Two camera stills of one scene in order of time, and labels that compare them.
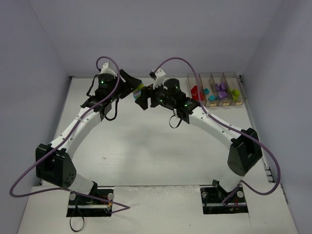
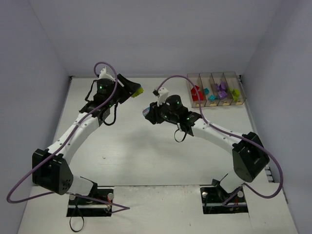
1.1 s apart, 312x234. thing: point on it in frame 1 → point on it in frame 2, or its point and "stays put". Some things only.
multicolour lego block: x=194 y=91 stays put
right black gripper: x=148 y=96 → x=153 y=114
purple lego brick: x=222 y=95 stays put
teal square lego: x=211 y=98 stays put
